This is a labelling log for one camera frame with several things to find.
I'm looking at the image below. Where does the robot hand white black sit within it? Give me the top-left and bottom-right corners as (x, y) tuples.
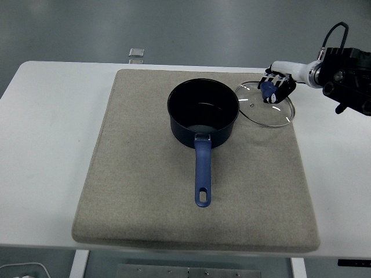
(259, 60), (313, 104)

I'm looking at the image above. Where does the glass pot lid blue knob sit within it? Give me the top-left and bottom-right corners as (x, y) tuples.
(234, 80), (296, 128)

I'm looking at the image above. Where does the beige fabric mat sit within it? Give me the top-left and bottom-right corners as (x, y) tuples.
(71, 68), (321, 252)

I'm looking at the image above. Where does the white table leg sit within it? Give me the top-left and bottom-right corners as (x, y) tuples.
(290, 257), (307, 278)
(69, 250), (90, 278)

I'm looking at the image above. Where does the black bar under table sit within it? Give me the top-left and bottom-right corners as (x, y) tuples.
(337, 258), (371, 268)

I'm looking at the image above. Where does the grey metal plate with screws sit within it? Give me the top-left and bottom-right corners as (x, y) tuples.
(117, 263), (261, 278)

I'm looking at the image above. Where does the dark pot with blue handle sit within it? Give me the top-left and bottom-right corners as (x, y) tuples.
(167, 78), (241, 208)

